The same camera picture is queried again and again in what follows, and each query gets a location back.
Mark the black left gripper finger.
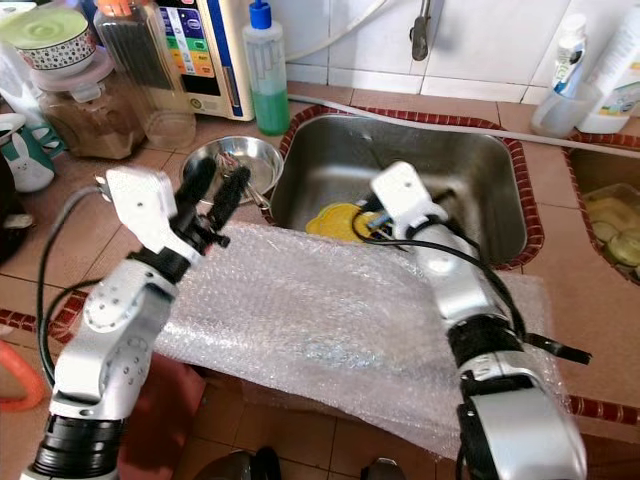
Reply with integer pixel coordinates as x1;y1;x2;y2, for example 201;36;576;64
208;164;254;239
178;154;221;227

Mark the yellow plastic bowl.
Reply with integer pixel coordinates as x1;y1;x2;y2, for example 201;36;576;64
305;203;371;244

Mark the steel bowl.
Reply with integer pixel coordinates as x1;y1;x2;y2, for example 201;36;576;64
181;136;286;213

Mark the clear drinking glass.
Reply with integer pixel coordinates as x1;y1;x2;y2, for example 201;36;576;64
145;108;199;153

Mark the stainless steel sink basin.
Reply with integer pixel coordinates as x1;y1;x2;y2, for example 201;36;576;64
565;145;640;286
268;112;546;269

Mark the green dish soap bottle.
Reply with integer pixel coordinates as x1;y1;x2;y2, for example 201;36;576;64
243;0;291;136

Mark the clear bubble wrap sheet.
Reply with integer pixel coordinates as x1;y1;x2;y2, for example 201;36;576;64
155;222;576;456

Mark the clear jar pink lid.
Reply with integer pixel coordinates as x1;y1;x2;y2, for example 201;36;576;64
32;48;151;161

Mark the beige water purifier appliance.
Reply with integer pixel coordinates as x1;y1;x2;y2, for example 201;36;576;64
150;0;256;123

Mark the clear jar orange lid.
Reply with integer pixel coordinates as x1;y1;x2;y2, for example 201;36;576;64
93;0;181;111

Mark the white green mug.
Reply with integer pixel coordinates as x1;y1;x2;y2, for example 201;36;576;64
0;113;58;194

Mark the black round pot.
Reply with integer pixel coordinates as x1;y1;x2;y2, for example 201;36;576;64
0;175;33;263

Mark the grey metal faucet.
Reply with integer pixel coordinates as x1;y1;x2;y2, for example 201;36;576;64
408;0;433;62

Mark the translucent plastic box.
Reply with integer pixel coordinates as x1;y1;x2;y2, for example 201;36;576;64
0;0;46;113

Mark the patterned bowl green lid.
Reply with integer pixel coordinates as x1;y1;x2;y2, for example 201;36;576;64
0;5;96;73

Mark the clear bottle blue label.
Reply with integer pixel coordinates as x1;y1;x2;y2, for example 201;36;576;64
530;14;593;139

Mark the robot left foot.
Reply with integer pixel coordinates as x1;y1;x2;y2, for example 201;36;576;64
195;450;281;480

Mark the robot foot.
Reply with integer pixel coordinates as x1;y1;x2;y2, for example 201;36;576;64
360;458;406;480
195;450;281;480

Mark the clear plastic food container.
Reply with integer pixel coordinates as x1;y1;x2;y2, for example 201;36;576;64
585;185;640;266

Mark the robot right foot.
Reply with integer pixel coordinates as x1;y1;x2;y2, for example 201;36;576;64
360;458;406;480

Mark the white detergent bottle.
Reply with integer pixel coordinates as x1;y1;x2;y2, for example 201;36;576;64
578;0;640;136

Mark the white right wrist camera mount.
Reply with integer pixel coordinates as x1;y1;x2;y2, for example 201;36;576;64
370;160;446;236

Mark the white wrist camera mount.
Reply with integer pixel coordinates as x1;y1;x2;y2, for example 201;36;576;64
370;160;446;236
105;165;183;253

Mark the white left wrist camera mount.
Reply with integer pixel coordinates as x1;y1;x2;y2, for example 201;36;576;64
105;165;183;253

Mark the white hose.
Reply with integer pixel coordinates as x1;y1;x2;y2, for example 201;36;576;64
288;93;640;151

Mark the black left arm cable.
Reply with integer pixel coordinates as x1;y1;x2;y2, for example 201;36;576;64
37;185;111;386

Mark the orange gas hose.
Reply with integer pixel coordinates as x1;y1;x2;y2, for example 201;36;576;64
0;340;46;414

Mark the black strap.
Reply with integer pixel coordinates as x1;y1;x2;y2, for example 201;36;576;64
523;333;594;365

